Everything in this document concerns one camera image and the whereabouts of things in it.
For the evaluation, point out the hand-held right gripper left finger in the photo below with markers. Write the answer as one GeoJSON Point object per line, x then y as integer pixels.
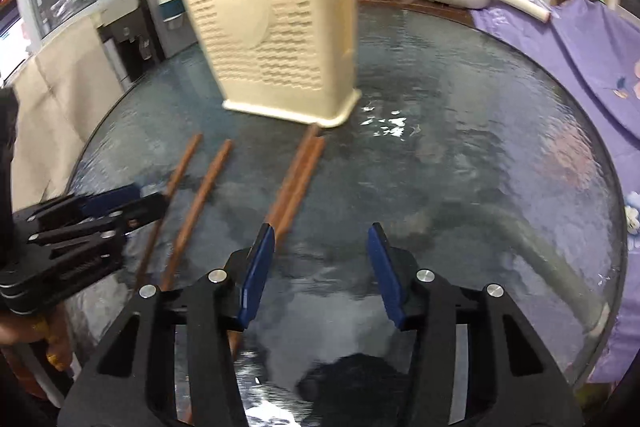
{"type": "Point", "coordinates": [257, 277]}

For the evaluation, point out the beige cloth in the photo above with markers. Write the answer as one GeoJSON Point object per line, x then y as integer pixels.
{"type": "Point", "coordinates": [60, 107]}

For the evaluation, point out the cream plastic utensil holder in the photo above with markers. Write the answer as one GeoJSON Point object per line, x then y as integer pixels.
{"type": "Point", "coordinates": [260, 32]}

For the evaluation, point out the person's left hand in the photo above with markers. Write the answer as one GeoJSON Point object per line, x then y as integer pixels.
{"type": "Point", "coordinates": [55, 342]}

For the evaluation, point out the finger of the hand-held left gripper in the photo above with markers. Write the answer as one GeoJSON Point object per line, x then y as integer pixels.
{"type": "Point", "coordinates": [112, 199]}
{"type": "Point", "coordinates": [140, 212]}

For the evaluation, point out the grey water dispenser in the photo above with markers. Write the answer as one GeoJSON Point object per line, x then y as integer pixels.
{"type": "Point", "coordinates": [135, 42]}

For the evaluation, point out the wooden counter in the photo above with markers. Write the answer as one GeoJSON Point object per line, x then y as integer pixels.
{"type": "Point", "coordinates": [420, 9]}

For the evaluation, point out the teal roll holder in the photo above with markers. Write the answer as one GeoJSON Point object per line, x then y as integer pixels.
{"type": "Point", "coordinates": [172, 14]}

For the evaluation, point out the purple floral cloth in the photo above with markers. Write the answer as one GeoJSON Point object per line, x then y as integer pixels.
{"type": "Point", "coordinates": [590, 72]}

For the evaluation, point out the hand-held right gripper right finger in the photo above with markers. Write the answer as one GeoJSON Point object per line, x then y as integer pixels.
{"type": "Point", "coordinates": [387, 277]}

